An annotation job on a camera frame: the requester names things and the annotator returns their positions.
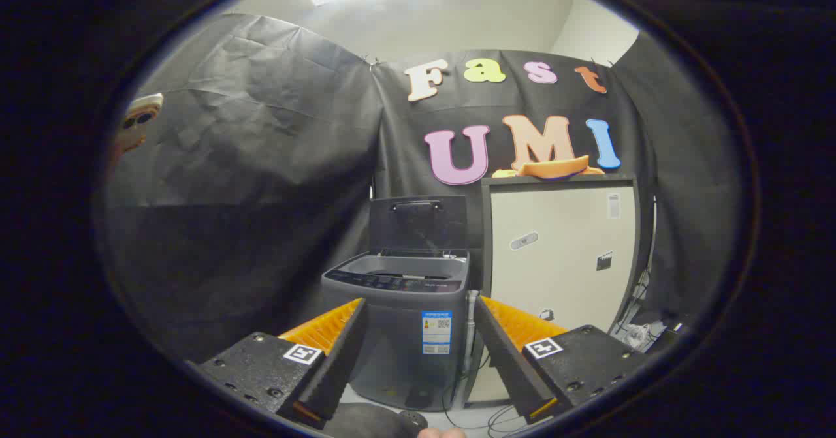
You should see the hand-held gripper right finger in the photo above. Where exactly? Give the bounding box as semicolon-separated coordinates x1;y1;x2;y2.
473;296;651;424

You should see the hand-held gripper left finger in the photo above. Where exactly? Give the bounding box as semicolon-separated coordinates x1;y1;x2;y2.
186;298;368;429

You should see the grey washing machine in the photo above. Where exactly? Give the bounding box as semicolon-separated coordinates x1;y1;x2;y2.
321;249;472;413

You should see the yellow polo shirt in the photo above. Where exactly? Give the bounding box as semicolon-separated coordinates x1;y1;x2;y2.
491;155;606;181

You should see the white cabinet with grey top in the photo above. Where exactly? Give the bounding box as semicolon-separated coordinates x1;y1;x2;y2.
468;174;641;404

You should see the black backdrop cloth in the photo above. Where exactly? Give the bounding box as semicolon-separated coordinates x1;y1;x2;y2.
104;14;742;364

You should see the smartphone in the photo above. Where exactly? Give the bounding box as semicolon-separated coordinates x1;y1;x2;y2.
114;93;165;159

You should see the white drain hose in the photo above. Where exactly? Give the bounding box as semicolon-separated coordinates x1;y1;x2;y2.
464;289;481;375

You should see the black floor cable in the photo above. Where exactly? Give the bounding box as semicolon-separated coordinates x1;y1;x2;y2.
442;352;526;436

